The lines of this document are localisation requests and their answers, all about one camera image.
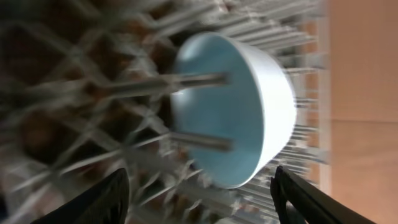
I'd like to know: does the grey dishwasher rack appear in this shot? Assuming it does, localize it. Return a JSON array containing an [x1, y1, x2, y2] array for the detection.
[[1, 0, 331, 223]]

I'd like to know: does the small light blue bowl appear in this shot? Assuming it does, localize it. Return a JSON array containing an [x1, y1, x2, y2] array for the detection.
[[171, 32, 297, 189]]

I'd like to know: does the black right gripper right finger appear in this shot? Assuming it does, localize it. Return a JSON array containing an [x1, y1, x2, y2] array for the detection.
[[270, 166, 374, 224]]

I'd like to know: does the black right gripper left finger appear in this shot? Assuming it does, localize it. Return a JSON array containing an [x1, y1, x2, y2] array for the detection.
[[32, 168, 129, 224]]

